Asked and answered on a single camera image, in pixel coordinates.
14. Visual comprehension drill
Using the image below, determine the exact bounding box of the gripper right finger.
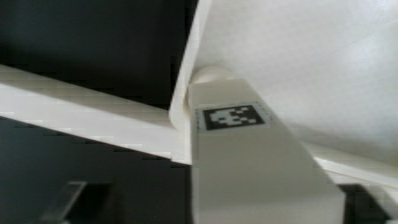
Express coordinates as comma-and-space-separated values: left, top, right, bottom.
339, 183, 398, 224

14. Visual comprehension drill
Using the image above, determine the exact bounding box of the white desk top tray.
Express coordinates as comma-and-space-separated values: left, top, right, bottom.
167, 0, 398, 191

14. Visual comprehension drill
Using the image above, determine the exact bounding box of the white front fence bar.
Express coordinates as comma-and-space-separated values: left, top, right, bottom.
0, 64, 192, 164

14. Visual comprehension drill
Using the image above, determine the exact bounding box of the white desk leg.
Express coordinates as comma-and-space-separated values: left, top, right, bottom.
188, 67, 344, 224

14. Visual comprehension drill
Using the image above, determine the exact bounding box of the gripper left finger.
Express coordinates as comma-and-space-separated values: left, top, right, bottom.
37, 181, 115, 224

